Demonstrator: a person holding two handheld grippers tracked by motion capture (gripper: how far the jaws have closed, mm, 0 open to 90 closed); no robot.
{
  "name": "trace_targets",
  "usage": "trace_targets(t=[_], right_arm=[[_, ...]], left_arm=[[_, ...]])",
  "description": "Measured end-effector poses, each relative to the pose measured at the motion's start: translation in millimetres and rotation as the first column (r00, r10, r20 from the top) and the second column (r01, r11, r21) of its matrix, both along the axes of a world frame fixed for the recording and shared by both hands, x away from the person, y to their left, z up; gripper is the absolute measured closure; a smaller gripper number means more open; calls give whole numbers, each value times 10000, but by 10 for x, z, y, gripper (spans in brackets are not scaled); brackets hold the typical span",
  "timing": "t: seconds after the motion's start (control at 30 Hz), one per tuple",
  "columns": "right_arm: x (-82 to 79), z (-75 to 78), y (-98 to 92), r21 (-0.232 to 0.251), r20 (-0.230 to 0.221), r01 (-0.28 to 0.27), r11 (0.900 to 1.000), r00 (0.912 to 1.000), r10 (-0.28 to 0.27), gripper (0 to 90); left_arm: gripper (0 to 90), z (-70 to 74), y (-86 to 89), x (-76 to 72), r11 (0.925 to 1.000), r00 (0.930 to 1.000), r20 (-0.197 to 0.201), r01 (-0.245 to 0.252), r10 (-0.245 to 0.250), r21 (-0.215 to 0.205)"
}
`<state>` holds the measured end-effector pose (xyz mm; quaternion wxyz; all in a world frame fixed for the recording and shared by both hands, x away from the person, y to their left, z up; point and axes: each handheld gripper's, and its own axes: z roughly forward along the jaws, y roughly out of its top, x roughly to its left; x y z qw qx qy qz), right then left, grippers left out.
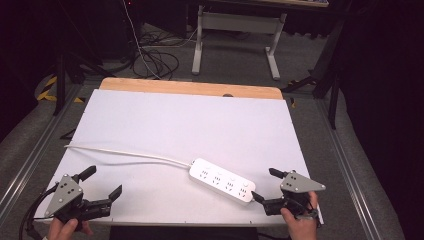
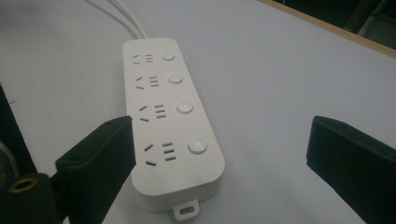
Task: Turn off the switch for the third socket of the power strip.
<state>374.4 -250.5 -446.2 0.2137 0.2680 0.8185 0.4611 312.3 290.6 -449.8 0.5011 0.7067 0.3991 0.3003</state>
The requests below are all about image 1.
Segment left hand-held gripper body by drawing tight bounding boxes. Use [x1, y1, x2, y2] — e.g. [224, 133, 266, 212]
[44, 173, 113, 232]

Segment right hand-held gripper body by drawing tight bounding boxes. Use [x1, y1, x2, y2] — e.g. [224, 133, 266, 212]
[262, 170, 327, 216]

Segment white power strip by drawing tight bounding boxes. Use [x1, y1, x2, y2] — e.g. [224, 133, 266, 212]
[188, 157, 257, 206]

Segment person's left hand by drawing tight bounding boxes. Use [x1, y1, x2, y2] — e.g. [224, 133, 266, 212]
[47, 217, 95, 240]

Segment person's right hand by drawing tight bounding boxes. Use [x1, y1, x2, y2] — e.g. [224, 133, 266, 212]
[280, 191, 320, 240]

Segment black tripod stand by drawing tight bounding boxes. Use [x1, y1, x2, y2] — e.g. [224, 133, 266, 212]
[51, 0, 116, 117]

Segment white board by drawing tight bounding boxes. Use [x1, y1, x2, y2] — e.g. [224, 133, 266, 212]
[34, 88, 312, 228]

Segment wooden table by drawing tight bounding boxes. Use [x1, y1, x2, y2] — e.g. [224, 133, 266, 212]
[99, 77, 285, 101]

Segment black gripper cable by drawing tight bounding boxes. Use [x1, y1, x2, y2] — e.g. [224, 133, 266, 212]
[18, 182, 60, 240]

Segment white power strip cable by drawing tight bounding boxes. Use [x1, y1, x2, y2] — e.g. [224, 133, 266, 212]
[63, 143, 194, 168]

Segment aluminium rail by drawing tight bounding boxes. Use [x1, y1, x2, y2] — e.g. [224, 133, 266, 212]
[314, 99, 383, 240]
[0, 83, 85, 216]

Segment black floor cables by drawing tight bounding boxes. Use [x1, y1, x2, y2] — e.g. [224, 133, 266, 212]
[131, 31, 214, 81]

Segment white floor cable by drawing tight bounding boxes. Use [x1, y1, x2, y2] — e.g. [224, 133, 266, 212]
[121, 0, 198, 80]

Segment white metal table frame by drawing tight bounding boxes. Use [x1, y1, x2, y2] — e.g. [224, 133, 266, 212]
[191, 0, 330, 81]

